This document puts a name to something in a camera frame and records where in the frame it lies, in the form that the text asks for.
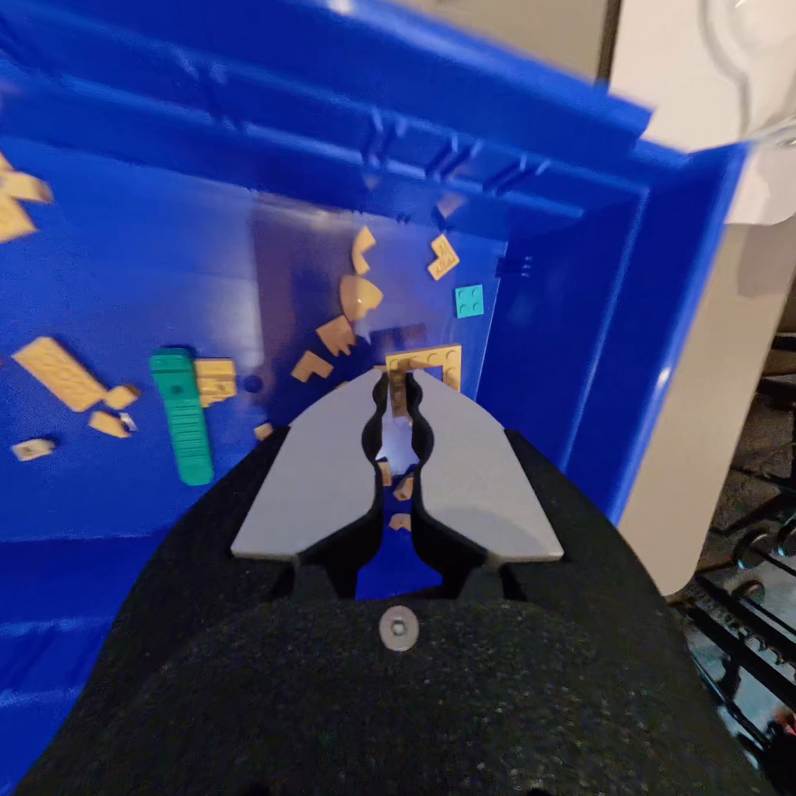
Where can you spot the tan frame plate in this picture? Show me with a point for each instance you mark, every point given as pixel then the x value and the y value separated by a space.
pixel 438 361

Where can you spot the blue plastic bin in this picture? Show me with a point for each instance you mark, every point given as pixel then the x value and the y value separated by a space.
pixel 149 249

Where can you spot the black wheeled chair base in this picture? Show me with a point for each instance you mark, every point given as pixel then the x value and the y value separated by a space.
pixel 746 597

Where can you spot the green brick separator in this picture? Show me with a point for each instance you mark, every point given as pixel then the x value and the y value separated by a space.
pixel 183 417

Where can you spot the scattered tan bricks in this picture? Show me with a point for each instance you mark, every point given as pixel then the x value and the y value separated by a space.
pixel 56 371

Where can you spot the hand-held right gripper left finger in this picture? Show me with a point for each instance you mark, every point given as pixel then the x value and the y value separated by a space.
pixel 305 498

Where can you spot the small teal plate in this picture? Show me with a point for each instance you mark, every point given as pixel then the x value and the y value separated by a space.
pixel 469 300

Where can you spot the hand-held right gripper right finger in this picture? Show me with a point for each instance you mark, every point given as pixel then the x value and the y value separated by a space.
pixel 491 498

